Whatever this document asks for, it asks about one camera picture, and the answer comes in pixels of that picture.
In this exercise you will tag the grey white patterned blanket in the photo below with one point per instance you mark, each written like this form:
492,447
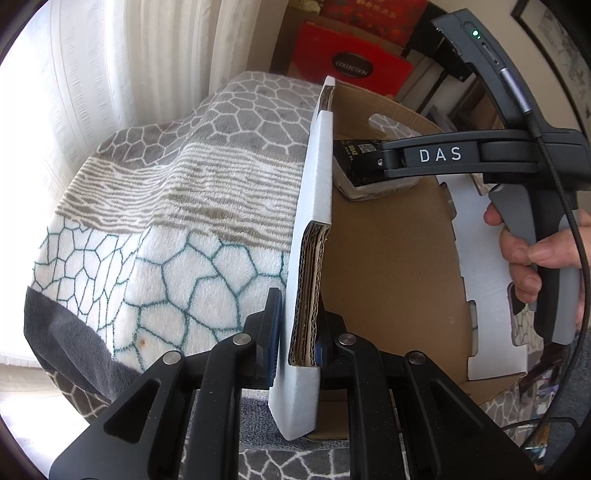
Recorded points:
184,184

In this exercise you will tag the dark red gift box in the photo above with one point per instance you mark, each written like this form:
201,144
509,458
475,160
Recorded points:
369,14

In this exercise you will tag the black white packet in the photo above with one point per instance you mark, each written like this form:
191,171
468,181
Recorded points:
364,190

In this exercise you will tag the framed wall picture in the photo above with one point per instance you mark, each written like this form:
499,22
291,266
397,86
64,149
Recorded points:
554,41

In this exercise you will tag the cardboard box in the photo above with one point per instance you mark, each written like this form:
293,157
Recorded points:
392,277

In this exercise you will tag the person's right hand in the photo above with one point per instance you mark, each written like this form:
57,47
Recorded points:
549,251

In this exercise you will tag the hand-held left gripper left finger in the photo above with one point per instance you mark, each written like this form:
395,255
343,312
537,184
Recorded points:
274,334

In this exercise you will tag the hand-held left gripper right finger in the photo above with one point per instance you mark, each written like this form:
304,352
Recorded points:
330,357

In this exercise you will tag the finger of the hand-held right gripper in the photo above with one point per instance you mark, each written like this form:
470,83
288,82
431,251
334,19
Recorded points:
390,159

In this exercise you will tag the white sheer curtain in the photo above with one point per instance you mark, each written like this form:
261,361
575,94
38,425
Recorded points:
115,69

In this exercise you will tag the red collection box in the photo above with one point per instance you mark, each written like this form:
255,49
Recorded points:
323,50

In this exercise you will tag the small black speaker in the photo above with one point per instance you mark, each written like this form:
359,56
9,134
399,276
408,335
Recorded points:
422,39

